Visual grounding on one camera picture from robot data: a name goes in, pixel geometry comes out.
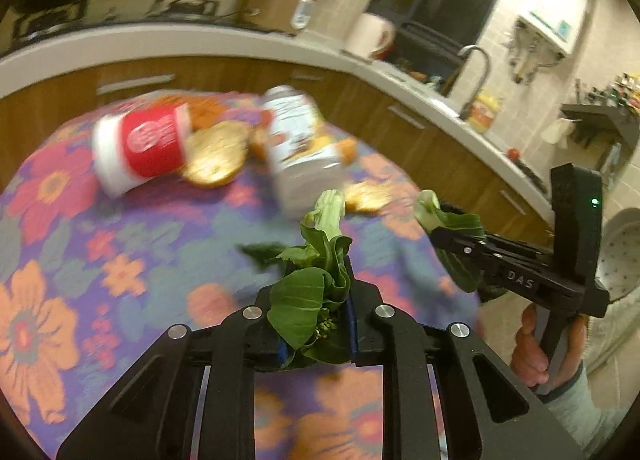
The person's right forearm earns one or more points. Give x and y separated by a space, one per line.
585 415

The row of condiment bottles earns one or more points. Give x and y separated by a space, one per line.
617 90

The wooden kitchen counter cabinet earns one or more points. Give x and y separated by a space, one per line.
360 105

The green bok choy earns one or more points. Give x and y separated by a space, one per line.
300 300
460 227

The metal strainer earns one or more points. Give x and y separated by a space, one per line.
622 255

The red tomato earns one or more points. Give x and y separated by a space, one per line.
513 153

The grey wall shelf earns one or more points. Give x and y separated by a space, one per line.
600 122

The floral tablecloth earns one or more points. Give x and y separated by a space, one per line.
150 250

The small bread piece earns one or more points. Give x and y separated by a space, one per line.
370 196

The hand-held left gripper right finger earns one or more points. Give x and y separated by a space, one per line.
353 335

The yellow detergent bottle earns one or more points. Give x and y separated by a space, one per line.
485 112

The person's right hand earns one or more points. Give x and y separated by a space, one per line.
527 350

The white hanging cloth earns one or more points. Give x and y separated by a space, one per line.
557 131

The black gas stove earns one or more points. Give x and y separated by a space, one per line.
165 7

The dark scrubber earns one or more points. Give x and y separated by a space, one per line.
531 174

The white water heater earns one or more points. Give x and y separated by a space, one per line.
552 0

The water heater pipes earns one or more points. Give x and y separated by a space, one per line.
530 55

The brown rice cooker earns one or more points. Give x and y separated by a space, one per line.
277 2

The red white paper cup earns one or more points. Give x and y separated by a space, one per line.
150 145

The chrome faucet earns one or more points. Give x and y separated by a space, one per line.
482 67

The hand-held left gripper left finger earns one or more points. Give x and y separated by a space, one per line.
281 354

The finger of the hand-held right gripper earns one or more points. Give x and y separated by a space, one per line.
500 270
525 250

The orange peel piece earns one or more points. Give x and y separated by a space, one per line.
346 150
259 142

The white electric kettle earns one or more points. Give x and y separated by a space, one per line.
367 35

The round bread slice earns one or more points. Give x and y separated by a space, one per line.
215 155

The person's light clothing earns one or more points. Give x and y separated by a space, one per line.
617 330

